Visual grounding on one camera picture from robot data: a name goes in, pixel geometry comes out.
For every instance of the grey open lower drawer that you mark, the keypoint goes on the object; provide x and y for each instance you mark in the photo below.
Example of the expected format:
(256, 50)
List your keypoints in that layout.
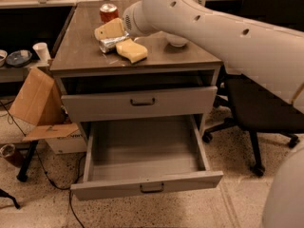
(135, 157)

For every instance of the dark plate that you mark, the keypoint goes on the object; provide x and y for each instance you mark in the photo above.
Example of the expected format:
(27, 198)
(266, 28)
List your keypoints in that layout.
(19, 58)

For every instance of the grey upper drawer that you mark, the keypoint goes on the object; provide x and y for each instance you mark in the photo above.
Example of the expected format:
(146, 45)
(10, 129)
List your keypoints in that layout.
(139, 104)

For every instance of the black table leg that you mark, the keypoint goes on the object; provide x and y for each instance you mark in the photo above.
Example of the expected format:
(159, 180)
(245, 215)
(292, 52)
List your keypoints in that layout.
(30, 149)

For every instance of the white paper cup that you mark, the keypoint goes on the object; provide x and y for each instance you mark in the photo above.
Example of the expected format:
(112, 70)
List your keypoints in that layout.
(41, 50)

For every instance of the red coke can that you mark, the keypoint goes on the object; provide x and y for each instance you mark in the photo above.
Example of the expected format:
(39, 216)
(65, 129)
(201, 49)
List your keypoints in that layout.
(108, 12)

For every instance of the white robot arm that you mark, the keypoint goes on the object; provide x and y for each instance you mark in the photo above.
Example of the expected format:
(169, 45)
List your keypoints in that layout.
(264, 46)

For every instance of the black office chair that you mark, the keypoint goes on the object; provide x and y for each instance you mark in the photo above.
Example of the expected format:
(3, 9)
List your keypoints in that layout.
(254, 109)

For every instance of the yellow sponge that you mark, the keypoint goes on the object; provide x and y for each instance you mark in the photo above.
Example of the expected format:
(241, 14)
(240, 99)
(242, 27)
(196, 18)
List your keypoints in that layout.
(132, 51)

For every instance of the white bowl at left edge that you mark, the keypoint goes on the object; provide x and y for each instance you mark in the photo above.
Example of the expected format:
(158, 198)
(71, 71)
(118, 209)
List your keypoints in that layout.
(3, 56)

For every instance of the brown cardboard box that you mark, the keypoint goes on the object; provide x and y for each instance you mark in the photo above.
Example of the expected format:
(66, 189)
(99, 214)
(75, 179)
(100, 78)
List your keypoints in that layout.
(39, 103)

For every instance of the grey drawer cabinet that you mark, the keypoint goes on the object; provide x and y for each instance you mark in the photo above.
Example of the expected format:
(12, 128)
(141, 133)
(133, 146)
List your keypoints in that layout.
(80, 67)

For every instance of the foam gripper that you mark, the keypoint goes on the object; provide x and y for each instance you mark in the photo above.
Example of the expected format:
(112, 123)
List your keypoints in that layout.
(132, 25)

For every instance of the brown cup on floor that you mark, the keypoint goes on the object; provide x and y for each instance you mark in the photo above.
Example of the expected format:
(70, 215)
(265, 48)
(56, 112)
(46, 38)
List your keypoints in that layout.
(11, 154)

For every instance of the white box on floor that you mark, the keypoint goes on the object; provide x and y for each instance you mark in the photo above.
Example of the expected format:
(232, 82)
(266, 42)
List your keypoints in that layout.
(73, 143)

